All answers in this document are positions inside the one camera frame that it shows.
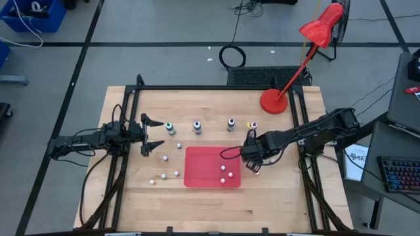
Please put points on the black perforated metal case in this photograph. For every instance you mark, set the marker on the black perforated metal case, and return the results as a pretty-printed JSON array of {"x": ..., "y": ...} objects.
[{"x": 265, "y": 76}]

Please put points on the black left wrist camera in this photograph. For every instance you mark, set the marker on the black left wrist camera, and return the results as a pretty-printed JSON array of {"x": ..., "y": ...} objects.
[{"x": 113, "y": 129}]

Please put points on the grey metal table foot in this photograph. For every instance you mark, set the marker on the grey metal table foot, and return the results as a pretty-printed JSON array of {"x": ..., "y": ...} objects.
[{"x": 13, "y": 79}]

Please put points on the black caster base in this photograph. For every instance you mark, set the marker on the black caster base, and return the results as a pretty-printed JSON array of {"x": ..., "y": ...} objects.
[{"x": 5, "y": 111}]

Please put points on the dark grey desk with keyboard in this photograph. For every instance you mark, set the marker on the dark grey desk with keyboard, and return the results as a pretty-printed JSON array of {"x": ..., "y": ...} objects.
[{"x": 393, "y": 144}]

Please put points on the blue-tipped food colouring bottle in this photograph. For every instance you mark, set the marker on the blue-tipped food colouring bottle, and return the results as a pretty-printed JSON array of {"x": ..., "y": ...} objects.
[{"x": 197, "y": 127}]

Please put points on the red desk lamp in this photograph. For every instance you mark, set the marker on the red desk lamp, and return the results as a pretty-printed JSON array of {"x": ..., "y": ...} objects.
[{"x": 274, "y": 101}]

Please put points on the black floor fan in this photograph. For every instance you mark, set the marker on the black floor fan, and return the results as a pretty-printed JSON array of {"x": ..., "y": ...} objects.
[{"x": 346, "y": 19}]

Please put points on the silver aluminium strip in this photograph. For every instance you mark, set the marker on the silver aluminium strip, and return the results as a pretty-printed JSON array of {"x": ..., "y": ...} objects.
[
  {"x": 123, "y": 234},
  {"x": 305, "y": 234}
]

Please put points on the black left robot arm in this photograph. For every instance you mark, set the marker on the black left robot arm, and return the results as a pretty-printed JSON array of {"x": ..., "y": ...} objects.
[{"x": 75, "y": 144}]

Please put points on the black aluminium table frame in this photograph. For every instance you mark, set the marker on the black aluminium table frame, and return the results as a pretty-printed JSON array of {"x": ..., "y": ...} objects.
[{"x": 213, "y": 87}]

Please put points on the blue plastic container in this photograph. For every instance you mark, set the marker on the blue plastic container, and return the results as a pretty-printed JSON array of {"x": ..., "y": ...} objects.
[{"x": 3, "y": 55}]

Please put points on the red marker pen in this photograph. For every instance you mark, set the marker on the red marker pen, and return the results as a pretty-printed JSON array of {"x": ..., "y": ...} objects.
[{"x": 412, "y": 90}]

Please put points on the green-tipped food colouring bottle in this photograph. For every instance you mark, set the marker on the green-tipped food colouring bottle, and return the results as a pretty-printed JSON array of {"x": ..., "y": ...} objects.
[{"x": 170, "y": 128}]

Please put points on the backlit black keyboard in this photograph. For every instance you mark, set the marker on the backlit black keyboard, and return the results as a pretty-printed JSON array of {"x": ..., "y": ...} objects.
[{"x": 400, "y": 173}]

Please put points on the white printed paper sheet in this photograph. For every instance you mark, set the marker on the white printed paper sheet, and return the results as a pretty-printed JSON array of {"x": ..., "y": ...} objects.
[{"x": 356, "y": 162}]

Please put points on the translucent pink-red plastic bin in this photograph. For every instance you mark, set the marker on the translucent pink-red plastic bin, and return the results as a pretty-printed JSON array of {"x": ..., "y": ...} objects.
[{"x": 203, "y": 167}]

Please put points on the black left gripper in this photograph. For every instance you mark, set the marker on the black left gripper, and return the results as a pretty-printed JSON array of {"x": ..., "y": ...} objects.
[{"x": 134, "y": 132}]

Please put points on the black table edge clamp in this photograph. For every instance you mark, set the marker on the black table edge clamp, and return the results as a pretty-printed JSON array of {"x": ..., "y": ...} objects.
[
  {"x": 265, "y": 231},
  {"x": 169, "y": 230}
]

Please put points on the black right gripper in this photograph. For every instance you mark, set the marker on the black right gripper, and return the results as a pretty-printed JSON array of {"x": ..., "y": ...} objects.
[{"x": 252, "y": 152}]

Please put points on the blue plastic floor bin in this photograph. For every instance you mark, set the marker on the blue plastic floor bin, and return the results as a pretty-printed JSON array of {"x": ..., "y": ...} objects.
[{"x": 33, "y": 19}]

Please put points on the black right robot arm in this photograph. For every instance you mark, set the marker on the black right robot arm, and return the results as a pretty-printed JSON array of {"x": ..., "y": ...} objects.
[{"x": 311, "y": 129}]

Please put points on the black desk device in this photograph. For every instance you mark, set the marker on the black desk device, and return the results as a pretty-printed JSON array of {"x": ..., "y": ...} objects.
[{"x": 415, "y": 65}]

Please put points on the black frame corner bracket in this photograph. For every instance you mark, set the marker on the black frame corner bracket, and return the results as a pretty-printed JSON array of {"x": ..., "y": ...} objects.
[{"x": 140, "y": 80}]

